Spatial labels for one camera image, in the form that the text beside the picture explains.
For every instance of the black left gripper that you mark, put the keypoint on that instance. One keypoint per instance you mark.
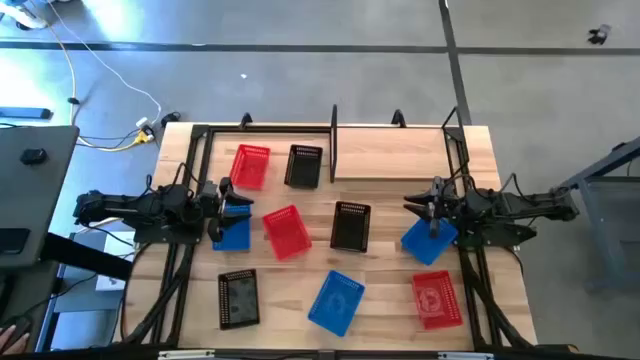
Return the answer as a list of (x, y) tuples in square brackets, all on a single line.
[(214, 215)]

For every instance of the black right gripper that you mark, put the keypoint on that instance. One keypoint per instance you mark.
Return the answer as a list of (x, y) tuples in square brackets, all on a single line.
[(447, 207)]

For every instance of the blue plastic basket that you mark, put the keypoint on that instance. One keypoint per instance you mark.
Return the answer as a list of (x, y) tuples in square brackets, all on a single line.
[(422, 245), (235, 240), (335, 303)]

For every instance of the red plastic basket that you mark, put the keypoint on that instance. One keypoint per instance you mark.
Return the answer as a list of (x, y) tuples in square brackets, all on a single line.
[(436, 300), (287, 233), (249, 167)]

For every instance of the black plastic basket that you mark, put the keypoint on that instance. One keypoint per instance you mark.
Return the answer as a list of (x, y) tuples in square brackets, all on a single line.
[(239, 300), (350, 227), (303, 167)]

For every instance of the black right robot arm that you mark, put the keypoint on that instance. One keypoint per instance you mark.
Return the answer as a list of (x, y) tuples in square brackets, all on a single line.
[(520, 205)]

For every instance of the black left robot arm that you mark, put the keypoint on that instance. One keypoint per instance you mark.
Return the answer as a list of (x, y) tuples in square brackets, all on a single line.
[(150, 205)]

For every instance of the black power adapter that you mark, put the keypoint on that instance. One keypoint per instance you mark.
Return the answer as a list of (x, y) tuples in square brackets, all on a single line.
[(170, 119)]

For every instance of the yellow plug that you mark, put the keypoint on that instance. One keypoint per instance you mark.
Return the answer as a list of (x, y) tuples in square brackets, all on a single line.
[(144, 137)]

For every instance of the white box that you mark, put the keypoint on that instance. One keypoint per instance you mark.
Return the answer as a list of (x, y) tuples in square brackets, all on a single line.
[(117, 247)]

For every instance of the black floor tape strip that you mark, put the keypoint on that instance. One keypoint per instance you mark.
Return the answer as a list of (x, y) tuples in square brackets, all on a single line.
[(250, 48), (452, 60)]

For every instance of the silver aluminium bar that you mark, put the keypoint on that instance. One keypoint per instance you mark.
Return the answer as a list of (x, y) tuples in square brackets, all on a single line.
[(185, 354), (465, 356)]

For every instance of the black desk leg bar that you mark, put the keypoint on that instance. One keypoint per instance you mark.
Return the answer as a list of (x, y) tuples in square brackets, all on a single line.
[(85, 255)]

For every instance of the grey-blue metal cart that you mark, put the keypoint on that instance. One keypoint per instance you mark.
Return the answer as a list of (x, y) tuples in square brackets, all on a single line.
[(615, 220)]

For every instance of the grey desk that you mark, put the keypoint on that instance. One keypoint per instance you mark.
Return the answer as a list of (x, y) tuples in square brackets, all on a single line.
[(40, 200)]

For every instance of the small black desk device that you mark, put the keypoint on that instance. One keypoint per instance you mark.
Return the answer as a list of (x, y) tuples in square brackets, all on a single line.
[(33, 156)]

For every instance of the black flat pad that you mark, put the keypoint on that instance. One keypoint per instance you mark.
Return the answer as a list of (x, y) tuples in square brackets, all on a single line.
[(12, 241)]

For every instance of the dark flat bar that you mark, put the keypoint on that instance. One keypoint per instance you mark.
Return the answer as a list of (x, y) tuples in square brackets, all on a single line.
[(25, 113)]

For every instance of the small black floor object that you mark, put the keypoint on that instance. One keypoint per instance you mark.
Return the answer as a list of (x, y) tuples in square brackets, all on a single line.
[(597, 36)]

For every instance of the black computer mouse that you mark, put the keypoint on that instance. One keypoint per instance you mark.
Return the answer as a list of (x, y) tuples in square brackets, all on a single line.
[(19, 326)]

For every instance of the person's hand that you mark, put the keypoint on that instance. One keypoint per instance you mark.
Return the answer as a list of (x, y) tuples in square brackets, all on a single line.
[(12, 342)]

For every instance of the white floor object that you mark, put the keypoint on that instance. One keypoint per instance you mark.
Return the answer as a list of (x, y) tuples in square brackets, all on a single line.
[(25, 19)]

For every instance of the black clamp bracket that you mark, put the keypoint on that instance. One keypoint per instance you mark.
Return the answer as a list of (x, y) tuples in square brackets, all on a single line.
[(245, 121), (398, 120)]

